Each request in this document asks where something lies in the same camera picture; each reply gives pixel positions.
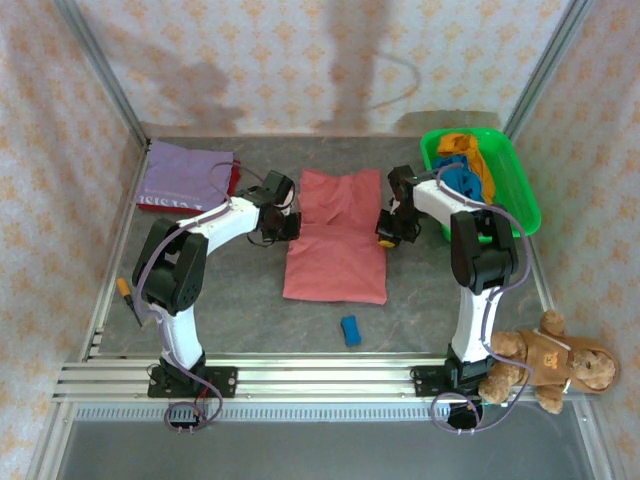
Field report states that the blue t-shirt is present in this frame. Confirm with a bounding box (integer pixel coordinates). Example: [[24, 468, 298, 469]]
[[432, 154, 484, 201]]

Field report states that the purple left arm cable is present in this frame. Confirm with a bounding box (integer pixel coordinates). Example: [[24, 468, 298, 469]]
[[132, 160, 281, 436]]

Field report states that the black cable junction box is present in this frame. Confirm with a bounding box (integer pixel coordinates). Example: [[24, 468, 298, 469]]
[[164, 402, 207, 432], [446, 402, 485, 432]]

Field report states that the orange handled screwdriver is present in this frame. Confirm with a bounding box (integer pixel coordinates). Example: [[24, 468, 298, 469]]
[[115, 277, 145, 329]]

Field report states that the purple folded t-shirt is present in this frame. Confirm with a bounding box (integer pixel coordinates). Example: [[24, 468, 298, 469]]
[[135, 140, 236, 214]]

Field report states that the orange t-shirt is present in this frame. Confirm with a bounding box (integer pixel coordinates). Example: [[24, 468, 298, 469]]
[[436, 130, 497, 204]]

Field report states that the brown teddy bear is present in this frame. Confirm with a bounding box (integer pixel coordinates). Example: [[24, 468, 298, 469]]
[[478, 309, 620, 414]]

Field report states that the small blue sponge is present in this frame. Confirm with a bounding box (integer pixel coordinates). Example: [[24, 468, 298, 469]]
[[339, 314, 364, 347]]

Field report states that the aluminium mounting rail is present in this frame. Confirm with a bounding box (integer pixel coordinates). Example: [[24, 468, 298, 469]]
[[52, 352, 599, 404]]

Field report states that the dark red folded t-shirt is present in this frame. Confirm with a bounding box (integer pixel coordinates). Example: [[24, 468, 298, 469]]
[[134, 158, 242, 215]]

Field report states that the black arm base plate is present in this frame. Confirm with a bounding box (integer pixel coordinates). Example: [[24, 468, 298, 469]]
[[147, 366, 239, 400], [409, 366, 481, 399]]

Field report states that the green plastic basket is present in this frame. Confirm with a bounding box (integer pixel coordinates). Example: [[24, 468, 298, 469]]
[[419, 127, 543, 244]]

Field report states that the aluminium frame post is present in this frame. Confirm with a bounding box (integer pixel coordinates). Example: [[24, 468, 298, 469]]
[[497, 0, 596, 146], [54, 0, 151, 146]]

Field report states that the salmon red t-shirt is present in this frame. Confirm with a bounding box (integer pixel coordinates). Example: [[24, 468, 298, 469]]
[[282, 168, 389, 306]]

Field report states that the grey slotted cable duct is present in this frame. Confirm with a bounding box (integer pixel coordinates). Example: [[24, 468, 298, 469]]
[[67, 404, 584, 424]]

